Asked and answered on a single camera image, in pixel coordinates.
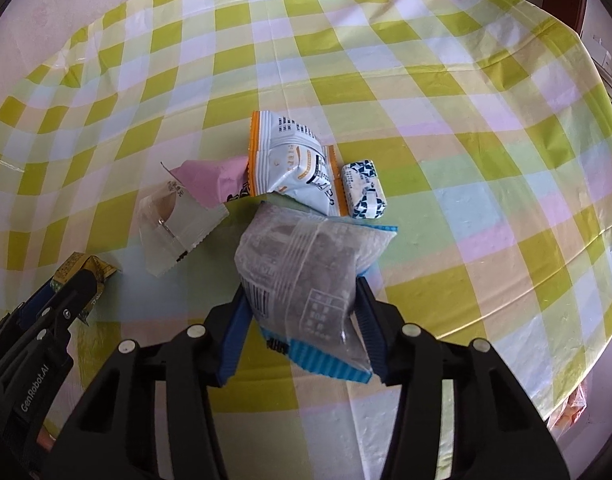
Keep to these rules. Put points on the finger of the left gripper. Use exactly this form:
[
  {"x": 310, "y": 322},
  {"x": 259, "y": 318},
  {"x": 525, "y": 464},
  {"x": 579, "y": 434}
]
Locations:
[
  {"x": 69, "y": 301},
  {"x": 33, "y": 302}
]

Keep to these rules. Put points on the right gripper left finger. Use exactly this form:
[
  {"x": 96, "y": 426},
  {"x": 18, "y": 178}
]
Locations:
[{"x": 111, "y": 432}]

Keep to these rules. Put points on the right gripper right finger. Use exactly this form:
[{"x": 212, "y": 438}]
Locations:
[{"x": 497, "y": 433}]

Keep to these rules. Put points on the green yellow pea packet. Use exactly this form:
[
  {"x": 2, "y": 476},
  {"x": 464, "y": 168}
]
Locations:
[{"x": 78, "y": 261}]

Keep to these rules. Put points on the pink snack packet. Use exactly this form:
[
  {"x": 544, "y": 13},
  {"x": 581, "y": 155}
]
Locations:
[{"x": 214, "y": 182}]

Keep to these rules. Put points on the clear blue-edged snack bag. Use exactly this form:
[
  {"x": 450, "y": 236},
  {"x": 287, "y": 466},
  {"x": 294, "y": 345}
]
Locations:
[{"x": 299, "y": 273}]

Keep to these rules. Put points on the orange white snack packet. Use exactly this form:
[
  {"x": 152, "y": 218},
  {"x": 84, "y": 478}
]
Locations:
[{"x": 286, "y": 158}]

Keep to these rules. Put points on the small blue white candy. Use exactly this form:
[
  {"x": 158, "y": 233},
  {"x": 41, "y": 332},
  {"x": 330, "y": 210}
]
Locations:
[{"x": 364, "y": 194}]

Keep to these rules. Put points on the green checkered tablecloth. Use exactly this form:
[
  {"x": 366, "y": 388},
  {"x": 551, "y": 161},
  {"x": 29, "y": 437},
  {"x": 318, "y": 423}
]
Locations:
[{"x": 486, "y": 119}]

